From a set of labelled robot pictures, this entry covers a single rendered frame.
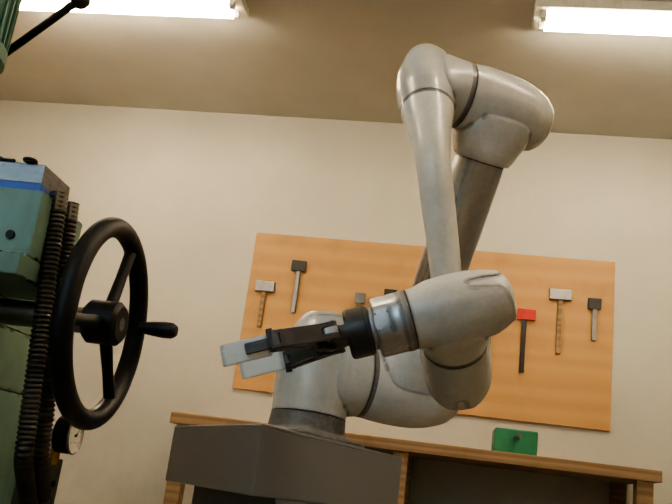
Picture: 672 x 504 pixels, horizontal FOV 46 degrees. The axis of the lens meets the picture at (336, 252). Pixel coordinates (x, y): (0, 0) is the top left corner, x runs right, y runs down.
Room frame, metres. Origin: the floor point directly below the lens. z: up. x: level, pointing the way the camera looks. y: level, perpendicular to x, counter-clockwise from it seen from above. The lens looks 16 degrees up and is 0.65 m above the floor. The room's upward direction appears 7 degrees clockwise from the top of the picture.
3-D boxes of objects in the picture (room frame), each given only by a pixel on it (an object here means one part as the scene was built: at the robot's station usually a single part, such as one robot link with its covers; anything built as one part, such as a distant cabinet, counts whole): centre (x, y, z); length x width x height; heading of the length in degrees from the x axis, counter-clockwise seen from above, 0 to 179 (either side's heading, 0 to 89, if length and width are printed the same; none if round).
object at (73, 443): (1.36, 0.40, 0.65); 0.06 x 0.04 x 0.08; 174
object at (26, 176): (1.09, 0.45, 0.99); 0.13 x 0.11 x 0.06; 174
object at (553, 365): (4.28, -0.52, 1.50); 2.00 x 0.04 x 0.90; 81
